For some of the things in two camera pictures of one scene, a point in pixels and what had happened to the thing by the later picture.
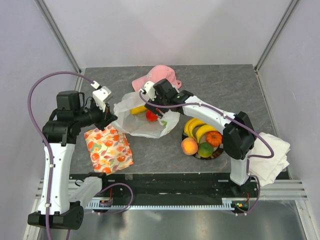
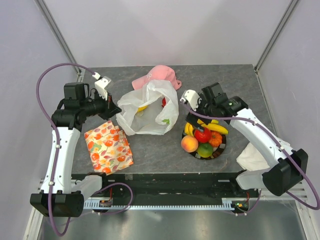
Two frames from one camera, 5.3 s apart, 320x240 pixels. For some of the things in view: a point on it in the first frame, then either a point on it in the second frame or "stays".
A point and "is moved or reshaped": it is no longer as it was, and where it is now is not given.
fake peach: [189, 146] stays
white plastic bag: [138, 125] stays
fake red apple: [151, 116] -> [204, 136]
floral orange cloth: [109, 149] stays
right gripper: [153, 107] -> [192, 118]
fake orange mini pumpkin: [214, 137] stays
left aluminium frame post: [61, 41] stays
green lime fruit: [205, 149] stays
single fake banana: [138, 109] is moved or reshaped
